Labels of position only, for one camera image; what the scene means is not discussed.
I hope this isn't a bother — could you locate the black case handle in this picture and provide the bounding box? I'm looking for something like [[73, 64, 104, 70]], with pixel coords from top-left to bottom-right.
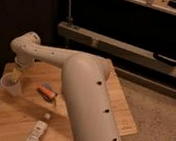
[[153, 53, 176, 66]]

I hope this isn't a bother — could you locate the long grey case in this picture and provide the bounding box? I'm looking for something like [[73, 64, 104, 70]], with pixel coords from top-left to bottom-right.
[[57, 21, 176, 78]]

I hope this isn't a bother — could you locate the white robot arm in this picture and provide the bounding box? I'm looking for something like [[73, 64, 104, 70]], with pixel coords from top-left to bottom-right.
[[10, 32, 122, 141]]

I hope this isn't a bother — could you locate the translucent white cup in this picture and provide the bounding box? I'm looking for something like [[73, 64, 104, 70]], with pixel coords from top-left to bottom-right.
[[0, 72, 22, 97]]

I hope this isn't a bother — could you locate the orange handled tool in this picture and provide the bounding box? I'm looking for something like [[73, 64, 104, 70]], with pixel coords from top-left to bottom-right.
[[38, 82, 57, 106]]

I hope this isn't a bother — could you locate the wooden low table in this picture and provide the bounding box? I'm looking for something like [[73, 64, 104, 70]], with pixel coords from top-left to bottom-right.
[[0, 46, 148, 141]]

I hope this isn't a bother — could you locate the metal pole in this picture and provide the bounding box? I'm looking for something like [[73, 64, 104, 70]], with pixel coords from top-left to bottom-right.
[[67, 0, 73, 26]]

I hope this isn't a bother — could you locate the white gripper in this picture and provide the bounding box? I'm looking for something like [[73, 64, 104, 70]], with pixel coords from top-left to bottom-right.
[[11, 57, 32, 83]]

